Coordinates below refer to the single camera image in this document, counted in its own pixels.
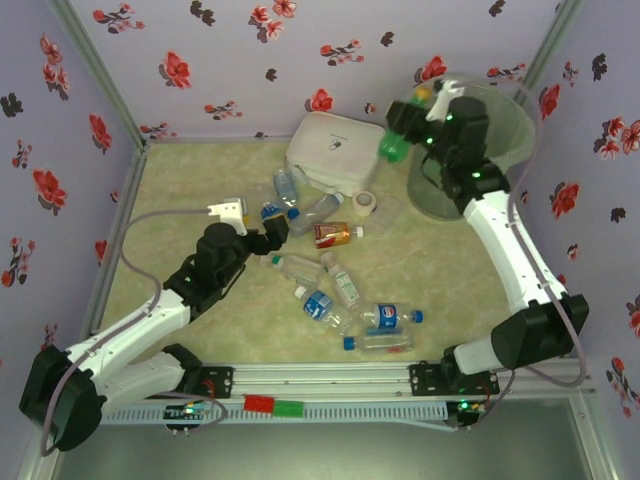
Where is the white zippered fabric case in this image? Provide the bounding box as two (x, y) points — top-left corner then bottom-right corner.
(284, 110), (387, 194)

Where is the soda water bottle blue cap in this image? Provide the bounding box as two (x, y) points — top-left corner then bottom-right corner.
(272, 168), (302, 221)

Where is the blue label plastic bottle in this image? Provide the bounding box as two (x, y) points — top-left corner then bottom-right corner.
(292, 286), (357, 335)
(259, 201), (286, 224)

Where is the left circuit board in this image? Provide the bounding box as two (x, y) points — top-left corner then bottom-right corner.
(163, 402), (214, 421)

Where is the green block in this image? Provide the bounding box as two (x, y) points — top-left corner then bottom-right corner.
(272, 399), (306, 419)

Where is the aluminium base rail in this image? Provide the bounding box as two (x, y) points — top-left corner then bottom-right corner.
(52, 362), (594, 400)

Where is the green plastic bottle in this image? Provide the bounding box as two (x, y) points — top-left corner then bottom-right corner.
(377, 85), (434, 165)

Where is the aluminium corner post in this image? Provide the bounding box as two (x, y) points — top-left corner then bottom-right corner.
(44, 0), (150, 149)
(513, 0), (586, 105)

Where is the left arm grey cable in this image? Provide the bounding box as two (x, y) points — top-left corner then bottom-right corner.
(42, 208), (211, 456)

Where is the clear bottle green label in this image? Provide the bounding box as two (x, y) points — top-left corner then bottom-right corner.
(258, 253), (325, 287)

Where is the beige masking tape roll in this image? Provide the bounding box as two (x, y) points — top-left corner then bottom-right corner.
(352, 190), (380, 218)

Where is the white slotted cable duct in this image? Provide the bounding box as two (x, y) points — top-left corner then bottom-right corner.
(102, 403), (449, 426)

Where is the right circuit board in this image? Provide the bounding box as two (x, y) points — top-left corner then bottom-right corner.
(455, 398), (490, 417)

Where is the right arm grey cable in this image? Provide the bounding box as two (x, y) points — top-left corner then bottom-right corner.
(449, 79), (590, 389)

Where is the red gold label bottle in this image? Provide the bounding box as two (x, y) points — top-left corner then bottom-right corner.
(313, 221), (366, 250)

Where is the clear bottle white cap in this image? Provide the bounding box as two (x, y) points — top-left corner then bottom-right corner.
(287, 192), (346, 238)

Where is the red block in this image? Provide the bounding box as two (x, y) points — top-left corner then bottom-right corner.
(243, 394), (276, 414)

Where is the circuit board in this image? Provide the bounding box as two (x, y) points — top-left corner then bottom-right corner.
(163, 402), (214, 421)
(455, 398), (490, 417)

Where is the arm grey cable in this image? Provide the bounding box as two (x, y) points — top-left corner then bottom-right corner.
(449, 79), (590, 389)
(42, 208), (211, 456)

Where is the bin with green liner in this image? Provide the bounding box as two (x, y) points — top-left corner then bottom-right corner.
(399, 72), (539, 222)

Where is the pepsi plastic bottle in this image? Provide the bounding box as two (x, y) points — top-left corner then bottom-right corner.
(357, 301), (425, 334)

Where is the clear bottle white label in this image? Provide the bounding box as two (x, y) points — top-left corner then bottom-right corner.
(319, 251), (362, 309)

